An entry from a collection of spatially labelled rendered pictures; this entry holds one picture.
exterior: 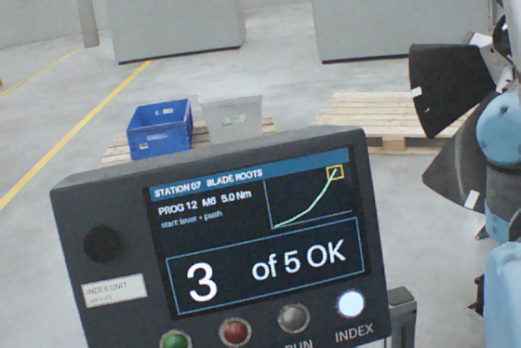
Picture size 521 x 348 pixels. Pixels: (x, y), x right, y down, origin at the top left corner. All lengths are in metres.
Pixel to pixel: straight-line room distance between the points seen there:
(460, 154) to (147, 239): 0.75
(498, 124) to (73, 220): 0.46
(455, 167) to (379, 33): 5.53
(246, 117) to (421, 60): 2.54
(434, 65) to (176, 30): 7.04
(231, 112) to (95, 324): 3.36
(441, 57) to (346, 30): 5.24
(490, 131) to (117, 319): 0.45
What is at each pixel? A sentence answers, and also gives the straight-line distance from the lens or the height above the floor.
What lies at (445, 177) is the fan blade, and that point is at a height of 0.97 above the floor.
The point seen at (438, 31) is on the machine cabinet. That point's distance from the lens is 6.71.
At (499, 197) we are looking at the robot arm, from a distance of 0.75.
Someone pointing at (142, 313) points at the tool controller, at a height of 1.15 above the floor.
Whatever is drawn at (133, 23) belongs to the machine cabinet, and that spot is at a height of 0.56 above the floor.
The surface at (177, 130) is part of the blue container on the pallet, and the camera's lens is 3.83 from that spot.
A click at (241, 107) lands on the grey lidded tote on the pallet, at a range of 3.79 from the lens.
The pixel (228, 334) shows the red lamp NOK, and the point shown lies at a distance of 0.48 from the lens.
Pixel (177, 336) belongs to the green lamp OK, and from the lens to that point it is 0.48.
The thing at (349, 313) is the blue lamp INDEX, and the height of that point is 1.11.
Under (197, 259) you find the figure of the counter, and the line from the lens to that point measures 0.47.
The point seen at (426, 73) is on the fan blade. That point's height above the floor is 1.09.
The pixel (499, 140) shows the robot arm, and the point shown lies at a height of 1.17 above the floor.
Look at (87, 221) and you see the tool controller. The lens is 0.47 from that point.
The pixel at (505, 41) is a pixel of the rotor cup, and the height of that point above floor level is 1.20.
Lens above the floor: 1.41
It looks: 22 degrees down
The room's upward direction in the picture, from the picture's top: 8 degrees counter-clockwise
